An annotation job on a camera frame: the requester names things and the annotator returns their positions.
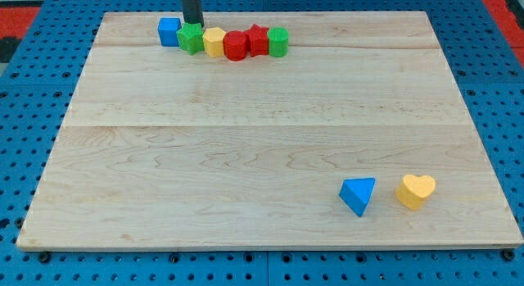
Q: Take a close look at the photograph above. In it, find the red cylinder block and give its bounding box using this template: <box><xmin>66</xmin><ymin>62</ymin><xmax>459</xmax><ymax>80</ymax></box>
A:
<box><xmin>224</xmin><ymin>30</ymin><xmax>248</xmax><ymax>61</ymax></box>

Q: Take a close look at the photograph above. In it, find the yellow hexagon block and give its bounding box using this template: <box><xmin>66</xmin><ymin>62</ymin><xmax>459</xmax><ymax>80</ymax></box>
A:
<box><xmin>203</xmin><ymin>27</ymin><xmax>226</xmax><ymax>57</ymax></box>

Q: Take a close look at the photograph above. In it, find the green star block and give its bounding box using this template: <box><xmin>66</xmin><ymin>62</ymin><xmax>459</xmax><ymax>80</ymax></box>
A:
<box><xmin>176</xmin><ymin>23</ymin><xmax>205</xmax><ymax>55</ymax></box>

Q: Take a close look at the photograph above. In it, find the yellow heart block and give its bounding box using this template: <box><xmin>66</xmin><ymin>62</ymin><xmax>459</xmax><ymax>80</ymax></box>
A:
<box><xmin>395</xmin><ymin>175</ymin><xmax>436</xmax><ymax>211</ymax></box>

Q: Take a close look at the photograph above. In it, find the red star block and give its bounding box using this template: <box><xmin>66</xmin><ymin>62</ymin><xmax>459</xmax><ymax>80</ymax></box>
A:
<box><xmin>244</xmin><ymin>24</ymin><xmax>269</xmax><ymax>57</ymax></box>

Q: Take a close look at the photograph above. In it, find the blue triangle block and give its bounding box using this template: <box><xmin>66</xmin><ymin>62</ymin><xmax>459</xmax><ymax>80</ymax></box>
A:
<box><xmin>339</xmin><ymin>178</ymin><xmax>376</xmax><ymax>217</ymax></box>

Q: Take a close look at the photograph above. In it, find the blue cube block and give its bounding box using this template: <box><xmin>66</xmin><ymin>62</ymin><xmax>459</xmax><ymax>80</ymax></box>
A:
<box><xmin>157</xmin><ymin>17</ymin><xmax>181</xmax><ymax>47</ymax></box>

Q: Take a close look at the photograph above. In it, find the wooden board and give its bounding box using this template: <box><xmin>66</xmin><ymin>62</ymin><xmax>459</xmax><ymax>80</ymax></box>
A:
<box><xmin>16</xmin><ymin>11</ymin><xmax>523</xmax><ymax>252</ymax></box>

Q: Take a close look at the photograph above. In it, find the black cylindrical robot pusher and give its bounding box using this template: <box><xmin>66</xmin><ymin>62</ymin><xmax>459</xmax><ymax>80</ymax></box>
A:
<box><xmin>181</xmin><ymin>0</ymin><xmax>205</xmax><ymax>26</ymax></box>

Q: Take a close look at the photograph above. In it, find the green cylinder block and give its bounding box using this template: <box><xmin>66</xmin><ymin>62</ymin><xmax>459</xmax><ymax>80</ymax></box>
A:
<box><xmin>267</xmin><ymin>27</ymin><xmax>289</xmax><ymax>57</ymax></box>

